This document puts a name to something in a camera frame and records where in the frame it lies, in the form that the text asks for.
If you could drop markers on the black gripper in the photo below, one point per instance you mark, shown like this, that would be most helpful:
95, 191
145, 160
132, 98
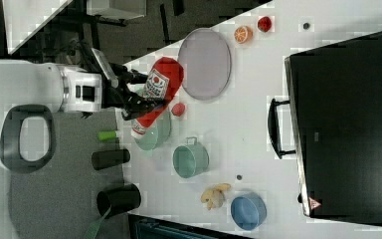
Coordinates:
116, 94

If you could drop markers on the small red round toy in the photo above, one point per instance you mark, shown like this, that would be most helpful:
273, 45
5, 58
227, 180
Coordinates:
178, 110

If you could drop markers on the green perforated colander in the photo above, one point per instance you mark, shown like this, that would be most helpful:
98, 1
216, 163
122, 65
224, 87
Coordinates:
157, 134

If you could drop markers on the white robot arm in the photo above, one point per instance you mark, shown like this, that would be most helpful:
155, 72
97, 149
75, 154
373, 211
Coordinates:
31, 93

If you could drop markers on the teal metal mug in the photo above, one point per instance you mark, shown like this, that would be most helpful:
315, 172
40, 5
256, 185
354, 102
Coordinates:
191, 158

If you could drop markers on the black cup near edge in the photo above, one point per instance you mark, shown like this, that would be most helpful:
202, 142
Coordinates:
118, 200

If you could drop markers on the red plush ketchup bottle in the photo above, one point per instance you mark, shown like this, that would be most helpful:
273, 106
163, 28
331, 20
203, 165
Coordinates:
163, 82

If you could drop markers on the orange slice toy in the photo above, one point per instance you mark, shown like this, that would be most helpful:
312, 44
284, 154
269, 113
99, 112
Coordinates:
243, 34

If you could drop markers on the red strawberry toy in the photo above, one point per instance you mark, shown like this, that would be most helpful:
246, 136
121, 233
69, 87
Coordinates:
265, 24

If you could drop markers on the green marker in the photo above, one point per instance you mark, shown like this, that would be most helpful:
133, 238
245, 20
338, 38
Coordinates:
107, 135

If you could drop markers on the oven door handle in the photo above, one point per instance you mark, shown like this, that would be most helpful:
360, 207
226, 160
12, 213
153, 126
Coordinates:
274, 128

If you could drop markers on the lilac oval plate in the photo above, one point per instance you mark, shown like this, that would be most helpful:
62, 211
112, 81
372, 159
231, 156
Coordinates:
205, 56

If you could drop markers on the black toaster oven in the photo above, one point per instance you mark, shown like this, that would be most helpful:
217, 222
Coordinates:
335, 101

